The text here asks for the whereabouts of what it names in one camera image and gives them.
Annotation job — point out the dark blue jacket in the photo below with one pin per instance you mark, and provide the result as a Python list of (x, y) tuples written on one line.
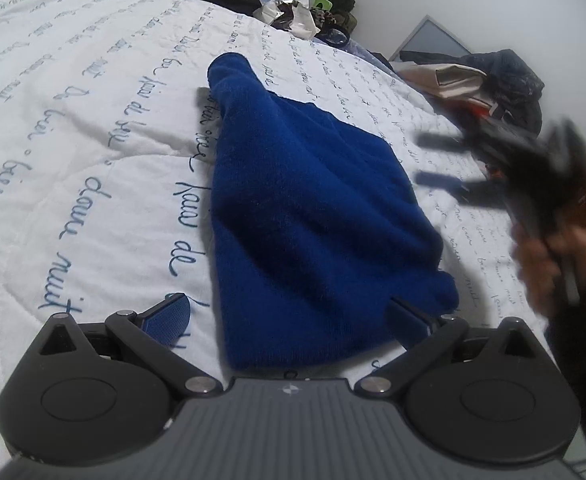
[(513, 85)]

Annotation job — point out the person's right hand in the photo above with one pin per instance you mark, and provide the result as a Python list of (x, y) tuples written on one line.
[(533, 270)]

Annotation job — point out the blue knit garment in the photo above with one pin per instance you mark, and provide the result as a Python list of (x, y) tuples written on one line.
[(298, 210)]

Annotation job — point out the dark olive bag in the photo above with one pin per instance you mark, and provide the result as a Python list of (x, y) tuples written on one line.
[(340, 10)]

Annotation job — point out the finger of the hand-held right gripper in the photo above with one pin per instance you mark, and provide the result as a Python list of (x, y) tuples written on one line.
[(440, 141), (445, 185)]

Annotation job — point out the beige cloth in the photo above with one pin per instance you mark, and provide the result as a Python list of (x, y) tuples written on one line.
[(448, 80)]

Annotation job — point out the crumpled white silver wrapper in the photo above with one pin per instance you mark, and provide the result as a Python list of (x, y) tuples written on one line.
[(290, 15)]

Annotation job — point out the red item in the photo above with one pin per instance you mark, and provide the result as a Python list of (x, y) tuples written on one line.
[(485, 110)]

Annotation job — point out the grey framed board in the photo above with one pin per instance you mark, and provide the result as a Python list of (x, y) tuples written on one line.
[(433, 40)]

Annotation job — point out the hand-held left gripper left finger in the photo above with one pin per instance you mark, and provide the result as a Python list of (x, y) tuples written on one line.
[(165, 320)]

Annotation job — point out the white script-printed blanket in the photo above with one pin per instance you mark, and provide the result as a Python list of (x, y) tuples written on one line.
[(73, 110)]

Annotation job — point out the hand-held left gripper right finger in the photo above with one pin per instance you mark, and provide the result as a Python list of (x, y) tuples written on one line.
[(405, 325)]

